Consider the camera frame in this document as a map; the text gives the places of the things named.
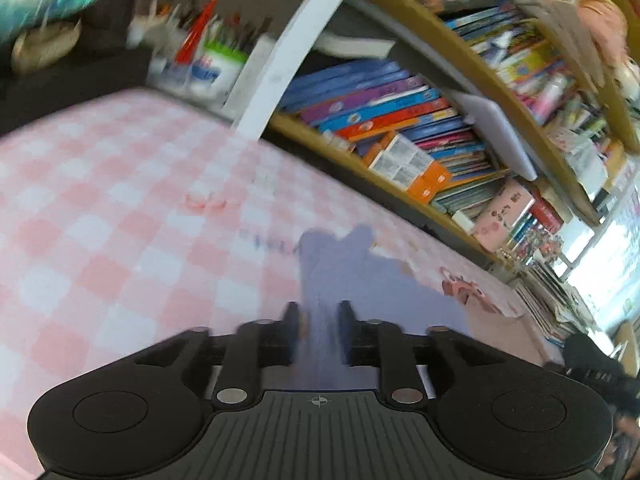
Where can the white flat board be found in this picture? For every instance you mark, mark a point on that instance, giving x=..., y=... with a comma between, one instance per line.
x=495, y=130

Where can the white jar with green rim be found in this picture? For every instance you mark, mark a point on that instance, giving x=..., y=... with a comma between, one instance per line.
x=215, y=75

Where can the white wooden bookshelf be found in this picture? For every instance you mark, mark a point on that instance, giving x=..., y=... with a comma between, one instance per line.
x=307, y=35

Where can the red thick book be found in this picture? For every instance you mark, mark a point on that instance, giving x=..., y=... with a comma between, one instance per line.
x=547, y=212

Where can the row of leaning picture books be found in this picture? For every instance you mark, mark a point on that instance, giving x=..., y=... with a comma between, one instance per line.
x=375, y=105

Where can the purple and pink sweater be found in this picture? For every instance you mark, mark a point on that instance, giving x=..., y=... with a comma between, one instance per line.
x=350, y=280

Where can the stack of magazines and notebooks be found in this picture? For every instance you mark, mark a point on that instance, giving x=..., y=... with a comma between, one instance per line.
x=550, y=305

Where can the pink and blue gradient bottle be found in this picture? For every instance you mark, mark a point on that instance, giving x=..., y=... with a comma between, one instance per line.
x=550, y=95

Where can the row of colourful paperback books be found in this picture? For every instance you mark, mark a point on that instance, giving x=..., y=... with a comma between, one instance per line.
x=500, y=35

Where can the red tassel ornament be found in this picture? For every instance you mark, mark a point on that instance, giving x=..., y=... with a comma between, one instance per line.
x=195, y=35

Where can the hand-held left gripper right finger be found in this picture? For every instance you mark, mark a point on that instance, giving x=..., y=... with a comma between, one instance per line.
x=345, y=332

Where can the dark brown hat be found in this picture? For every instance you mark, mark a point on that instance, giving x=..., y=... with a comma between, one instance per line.
x=110, y=30

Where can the clear pen holder with pens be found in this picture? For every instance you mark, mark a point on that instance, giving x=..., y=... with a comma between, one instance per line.
x=575, y=130

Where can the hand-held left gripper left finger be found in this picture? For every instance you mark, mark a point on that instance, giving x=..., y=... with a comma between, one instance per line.
x=292, y=332

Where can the orange and white carton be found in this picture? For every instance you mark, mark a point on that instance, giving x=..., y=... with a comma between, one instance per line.
x=410, y=152
x=427, y=191

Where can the white storage box with pens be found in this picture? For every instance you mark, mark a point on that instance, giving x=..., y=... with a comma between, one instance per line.
x=600, y=170

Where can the bundle of pens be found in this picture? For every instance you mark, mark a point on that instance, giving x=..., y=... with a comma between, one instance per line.
x=240, y=35

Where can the pink checked cartoon desk mat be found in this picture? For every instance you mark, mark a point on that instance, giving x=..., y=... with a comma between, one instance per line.
x=100, y=210

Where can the black rounded object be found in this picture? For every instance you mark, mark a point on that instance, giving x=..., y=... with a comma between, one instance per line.
x=592, y=352

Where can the colourful flower ornament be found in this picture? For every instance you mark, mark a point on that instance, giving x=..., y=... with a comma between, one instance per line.
x=537, y=245

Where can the black box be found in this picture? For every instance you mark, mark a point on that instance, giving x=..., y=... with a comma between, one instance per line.
x=75, y=90

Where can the pink sticker-covered cup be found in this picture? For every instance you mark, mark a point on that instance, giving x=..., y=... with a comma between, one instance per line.
x=502, y=215

